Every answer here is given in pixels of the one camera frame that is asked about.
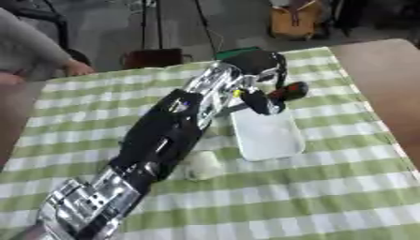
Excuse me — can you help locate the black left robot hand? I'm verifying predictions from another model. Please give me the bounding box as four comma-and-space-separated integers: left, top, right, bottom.
221, 49, 291, 116

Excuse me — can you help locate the dark red and black toy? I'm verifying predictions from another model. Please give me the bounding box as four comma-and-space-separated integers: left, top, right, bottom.
265, 81, 312, 103

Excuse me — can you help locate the box with green inside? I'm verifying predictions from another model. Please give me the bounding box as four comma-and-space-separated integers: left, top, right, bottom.
211, 46, 263, 61

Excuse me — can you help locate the yellow bag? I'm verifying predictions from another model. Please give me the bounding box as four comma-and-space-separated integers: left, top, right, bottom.
267, 0, 325, 41

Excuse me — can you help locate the white rectangular tray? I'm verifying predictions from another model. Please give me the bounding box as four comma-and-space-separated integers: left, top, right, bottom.
228, 105, 308, 162

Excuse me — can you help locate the brown bag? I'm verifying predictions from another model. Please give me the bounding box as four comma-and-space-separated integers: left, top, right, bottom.
119, 48, 194, 70

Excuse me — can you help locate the black tripod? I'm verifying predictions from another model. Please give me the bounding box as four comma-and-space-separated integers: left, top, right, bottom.
139, 0, 166, 51

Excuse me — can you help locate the white soft toy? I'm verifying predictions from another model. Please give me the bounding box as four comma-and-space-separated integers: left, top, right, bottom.
182, 149, 227, 182

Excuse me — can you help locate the person's hand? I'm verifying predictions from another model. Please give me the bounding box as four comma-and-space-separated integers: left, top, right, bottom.
60, 59, 98, 78

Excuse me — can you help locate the person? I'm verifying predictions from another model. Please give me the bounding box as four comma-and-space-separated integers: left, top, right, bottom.
0, 7, 98, 87

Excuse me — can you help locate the black cable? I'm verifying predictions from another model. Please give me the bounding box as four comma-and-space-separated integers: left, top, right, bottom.
191, 0, 227, 54

